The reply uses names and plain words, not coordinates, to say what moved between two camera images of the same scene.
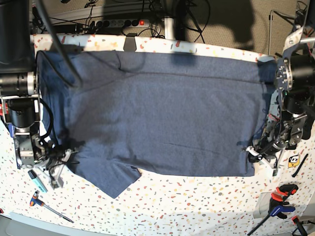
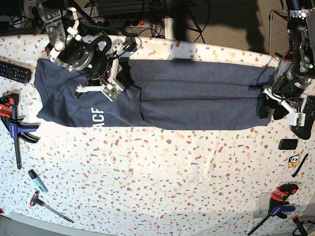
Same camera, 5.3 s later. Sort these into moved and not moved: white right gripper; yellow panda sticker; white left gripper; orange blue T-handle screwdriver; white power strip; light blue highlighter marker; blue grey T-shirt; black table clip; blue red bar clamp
Moved: white left gripper; white right gripper; blue grey T-shirt
Not moved: black table clip; orange blue T-handle screwdriver; yellow panda sticker; light blue highlighter marker; white power strip; blue red bar clamp
